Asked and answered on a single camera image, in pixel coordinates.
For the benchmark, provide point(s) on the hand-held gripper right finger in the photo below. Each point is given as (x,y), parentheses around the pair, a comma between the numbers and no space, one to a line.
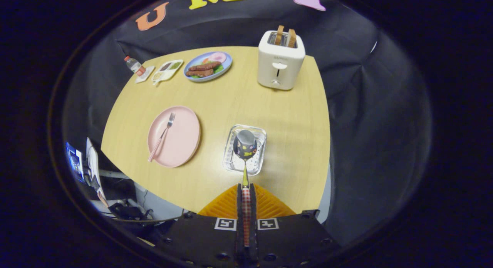
(253,206)

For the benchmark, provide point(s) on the computer monitor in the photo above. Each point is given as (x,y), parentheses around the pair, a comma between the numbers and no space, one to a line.
(74,162)

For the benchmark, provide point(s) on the toast slice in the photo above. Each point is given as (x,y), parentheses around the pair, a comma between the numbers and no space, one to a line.
(279,35)
(292,38)

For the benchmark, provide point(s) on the white panel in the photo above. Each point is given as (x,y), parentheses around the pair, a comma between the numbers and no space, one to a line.
(93,164)

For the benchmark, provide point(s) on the blue plate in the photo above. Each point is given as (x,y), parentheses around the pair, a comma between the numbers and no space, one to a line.
(228,61)

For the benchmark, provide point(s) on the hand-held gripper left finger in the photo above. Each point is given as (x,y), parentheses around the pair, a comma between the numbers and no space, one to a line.
(239,206)

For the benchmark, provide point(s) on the green lettuce leaf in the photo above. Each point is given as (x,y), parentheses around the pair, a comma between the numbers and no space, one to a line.
(218,69)

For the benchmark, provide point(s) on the brown sausage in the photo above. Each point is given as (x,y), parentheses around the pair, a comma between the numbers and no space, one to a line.
(199,72)
(204,66)

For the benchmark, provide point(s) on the white coaster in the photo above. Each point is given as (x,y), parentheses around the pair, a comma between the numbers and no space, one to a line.
(148,75)

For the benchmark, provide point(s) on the white divided dish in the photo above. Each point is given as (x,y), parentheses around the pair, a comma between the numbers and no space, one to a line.
(163,76)

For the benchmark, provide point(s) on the pink plate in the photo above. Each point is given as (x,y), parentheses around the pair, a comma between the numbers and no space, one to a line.
(181,144)

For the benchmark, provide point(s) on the pink ham slice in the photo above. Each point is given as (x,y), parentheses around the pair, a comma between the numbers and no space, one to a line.
(217,57)

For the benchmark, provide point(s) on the white toaster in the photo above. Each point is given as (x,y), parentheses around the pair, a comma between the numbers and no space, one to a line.
(277,73)

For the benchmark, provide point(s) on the black rectangular object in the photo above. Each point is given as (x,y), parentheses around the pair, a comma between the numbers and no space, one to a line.
(311,213)

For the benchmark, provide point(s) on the dark equipment pile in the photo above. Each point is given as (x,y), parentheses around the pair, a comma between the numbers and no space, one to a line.
(129,212)

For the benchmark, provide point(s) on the clear tray with metal strainer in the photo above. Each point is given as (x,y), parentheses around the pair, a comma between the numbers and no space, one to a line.
(257,166)

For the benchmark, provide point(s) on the clear bottle with red cap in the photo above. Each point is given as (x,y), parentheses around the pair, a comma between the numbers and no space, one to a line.
(134,64)

